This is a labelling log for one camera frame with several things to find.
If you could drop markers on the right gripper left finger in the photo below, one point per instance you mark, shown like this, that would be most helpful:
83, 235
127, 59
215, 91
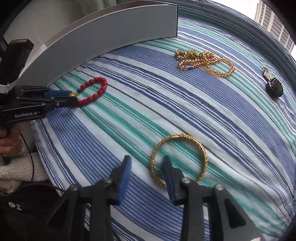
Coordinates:
104, 194

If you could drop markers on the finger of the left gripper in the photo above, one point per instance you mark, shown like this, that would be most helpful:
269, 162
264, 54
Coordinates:
57, 93
60, 102

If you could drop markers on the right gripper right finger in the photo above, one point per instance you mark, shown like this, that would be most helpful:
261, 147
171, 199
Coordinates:
227, 219

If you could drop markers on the gold bangle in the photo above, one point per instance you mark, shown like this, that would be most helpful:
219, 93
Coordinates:
186, 153

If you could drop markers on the black wristwatch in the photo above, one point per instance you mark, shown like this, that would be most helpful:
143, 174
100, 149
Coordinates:
273, 86

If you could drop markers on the person's left hand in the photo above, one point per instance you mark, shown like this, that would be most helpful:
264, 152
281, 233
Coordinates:
11, 143

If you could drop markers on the white cardboard box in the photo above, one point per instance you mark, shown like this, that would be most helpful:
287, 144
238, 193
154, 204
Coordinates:
65, 37

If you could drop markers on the white fleece left sleeve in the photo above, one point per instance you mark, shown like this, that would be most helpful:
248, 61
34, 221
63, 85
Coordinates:
22, 167

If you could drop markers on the striped blue green bedsheet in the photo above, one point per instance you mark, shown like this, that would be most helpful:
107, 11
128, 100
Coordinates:
206, 82

